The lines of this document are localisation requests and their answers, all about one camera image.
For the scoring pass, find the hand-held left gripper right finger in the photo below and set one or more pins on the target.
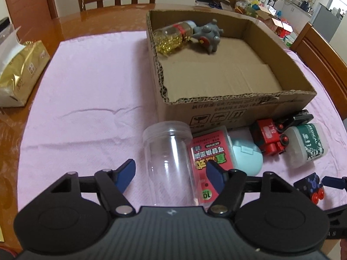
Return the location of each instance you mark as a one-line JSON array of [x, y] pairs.
[[215, 173]]

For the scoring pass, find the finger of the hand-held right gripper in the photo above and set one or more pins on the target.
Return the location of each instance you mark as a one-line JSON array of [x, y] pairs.
[[337, 223], [333, 182]]

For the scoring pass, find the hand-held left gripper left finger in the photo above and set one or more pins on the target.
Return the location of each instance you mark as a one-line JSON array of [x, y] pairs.
[[126, 174]]

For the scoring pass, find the blue black toy train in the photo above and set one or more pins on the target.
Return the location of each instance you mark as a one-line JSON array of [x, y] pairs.
[[309, 187]]

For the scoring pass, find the teal round case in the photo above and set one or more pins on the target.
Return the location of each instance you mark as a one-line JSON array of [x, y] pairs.
[[248, 154]]

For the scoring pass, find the clear plastic jar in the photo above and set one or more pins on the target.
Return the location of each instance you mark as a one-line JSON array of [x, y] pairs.
[[168, 162]]

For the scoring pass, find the white green label container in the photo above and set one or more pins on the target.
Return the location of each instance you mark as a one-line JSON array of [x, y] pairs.
[[306, 146]]

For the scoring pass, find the red toy train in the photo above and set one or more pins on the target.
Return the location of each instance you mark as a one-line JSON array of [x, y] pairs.
[[267, 136]]

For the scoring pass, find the black key fob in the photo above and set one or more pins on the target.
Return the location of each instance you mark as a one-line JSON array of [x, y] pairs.
[[296, 118]]

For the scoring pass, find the cardboard box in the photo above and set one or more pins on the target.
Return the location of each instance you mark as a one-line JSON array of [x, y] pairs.
[[225, 67]]

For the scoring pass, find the pink table cloth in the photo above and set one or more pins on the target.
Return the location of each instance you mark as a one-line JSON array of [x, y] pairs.
[[97, 97]]

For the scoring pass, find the grey toy figure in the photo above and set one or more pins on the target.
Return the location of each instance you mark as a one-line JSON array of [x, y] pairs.
[[207, 33]]

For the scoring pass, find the clear bottle of yellow capsules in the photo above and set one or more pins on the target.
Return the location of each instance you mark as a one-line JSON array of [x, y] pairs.
[[170, 38]]

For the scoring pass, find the gold tissue pack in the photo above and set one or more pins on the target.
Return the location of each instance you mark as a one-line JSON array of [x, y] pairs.
[[21, 67]]

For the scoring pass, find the grey refrigerator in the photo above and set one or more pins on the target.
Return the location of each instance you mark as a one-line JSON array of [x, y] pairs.
[[326, 21]]

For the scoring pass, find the cardboard boxes on floor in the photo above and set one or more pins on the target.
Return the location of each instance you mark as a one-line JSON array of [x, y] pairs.
[[275, 23]]

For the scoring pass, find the dark kettle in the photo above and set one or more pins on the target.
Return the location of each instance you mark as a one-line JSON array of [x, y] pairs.
[[307, 4]]

